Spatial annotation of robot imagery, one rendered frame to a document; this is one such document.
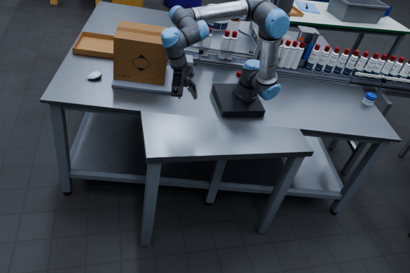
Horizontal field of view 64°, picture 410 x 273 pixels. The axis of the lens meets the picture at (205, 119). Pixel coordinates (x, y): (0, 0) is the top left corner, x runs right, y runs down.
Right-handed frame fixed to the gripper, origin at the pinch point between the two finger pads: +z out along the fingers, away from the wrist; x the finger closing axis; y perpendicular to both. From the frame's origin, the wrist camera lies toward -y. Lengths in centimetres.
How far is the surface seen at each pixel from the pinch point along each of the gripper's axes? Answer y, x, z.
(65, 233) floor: -46, 85, 77
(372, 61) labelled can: 104, -101, 66
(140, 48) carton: 35, 36, -1
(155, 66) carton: 34.5, 30.1, 11.0
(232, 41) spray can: 82, -5, 31
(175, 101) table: 22.2, 18.8, 27.2
